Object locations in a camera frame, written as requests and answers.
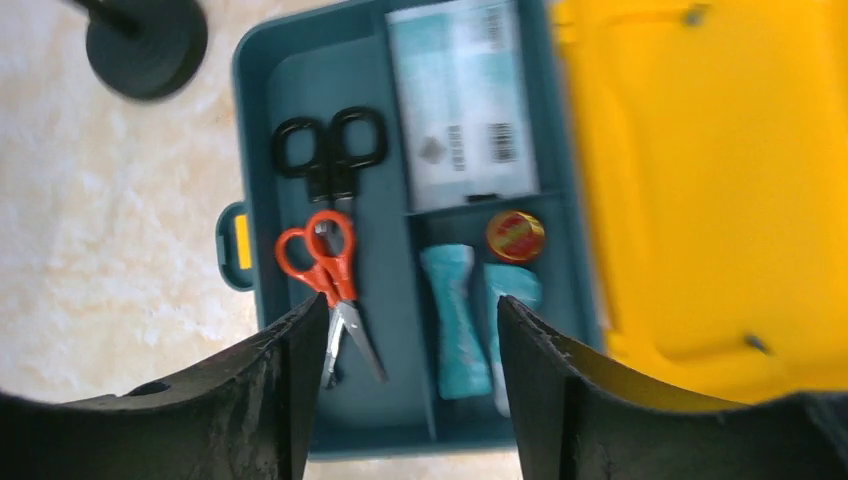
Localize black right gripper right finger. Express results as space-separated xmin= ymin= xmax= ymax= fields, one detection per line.
xmin=498 ymin=297 xmax=847 ymax=479

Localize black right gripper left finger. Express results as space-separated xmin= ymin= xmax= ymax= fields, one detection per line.
xmin=1 ymin=296 xmax=329 ymax=479

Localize teal sachet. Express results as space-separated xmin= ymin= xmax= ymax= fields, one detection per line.
xmin=483 ymin=263 xmax=542 ymax=418
xmin=419 ymin=244 xmax=493 ymax=400

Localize small orange scissors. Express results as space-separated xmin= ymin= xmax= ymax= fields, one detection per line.
xmin=274 ymin=209 xmax=388 ymax=389

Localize small red round cap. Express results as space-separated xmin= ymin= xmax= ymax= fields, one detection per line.
xmin=485 ymin=210 xmax=546 ymax=264

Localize black handled bandage shears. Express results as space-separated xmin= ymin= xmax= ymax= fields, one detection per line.
xmin=271 ymin=106 xmax=388 ymax=203

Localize teal divided tray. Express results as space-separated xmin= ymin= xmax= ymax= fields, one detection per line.
xmin=217 ymin=1 xmax=601 ymax=460

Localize yellow medicine kit box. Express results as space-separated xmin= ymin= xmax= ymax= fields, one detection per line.
xmin=552 ymin=1 xmax=847 ymax=403

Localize white teal label packet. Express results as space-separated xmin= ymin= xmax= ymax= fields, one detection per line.
xmin=386 ymin=1 xmax=540 ymax=211

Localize blue microphone on stand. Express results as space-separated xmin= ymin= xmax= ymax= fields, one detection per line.
xmin=74 ymin=0 xmax=208 ymax=102

